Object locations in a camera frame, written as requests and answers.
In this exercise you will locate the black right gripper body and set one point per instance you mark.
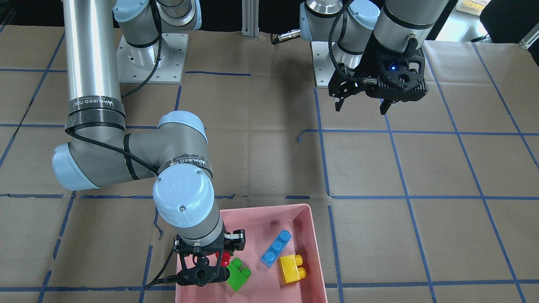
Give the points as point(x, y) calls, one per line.
point(237, 238)

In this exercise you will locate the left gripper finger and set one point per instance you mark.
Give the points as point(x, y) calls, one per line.
point(339, 101)
point(385, 105)

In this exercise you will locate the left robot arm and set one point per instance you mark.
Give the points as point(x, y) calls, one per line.
point(347, 25)

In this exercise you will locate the blue toy block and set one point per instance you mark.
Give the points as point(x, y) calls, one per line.
point(271, 255)

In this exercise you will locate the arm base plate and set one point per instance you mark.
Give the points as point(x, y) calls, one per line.
point(135, 64)
point(322, 64)

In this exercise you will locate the yellow toy block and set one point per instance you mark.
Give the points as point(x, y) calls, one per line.
point(291, 268)

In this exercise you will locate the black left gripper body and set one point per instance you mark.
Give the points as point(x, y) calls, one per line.
point(373, 60)

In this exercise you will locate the aluminium frame post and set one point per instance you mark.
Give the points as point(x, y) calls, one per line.
point(250, 18)

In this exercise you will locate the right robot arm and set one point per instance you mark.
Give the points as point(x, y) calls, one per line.
point(175, 153)

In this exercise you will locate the green toy block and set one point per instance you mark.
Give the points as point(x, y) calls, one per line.
point(238, 274)

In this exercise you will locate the red toy block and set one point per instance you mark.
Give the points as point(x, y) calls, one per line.
point(225, 258)

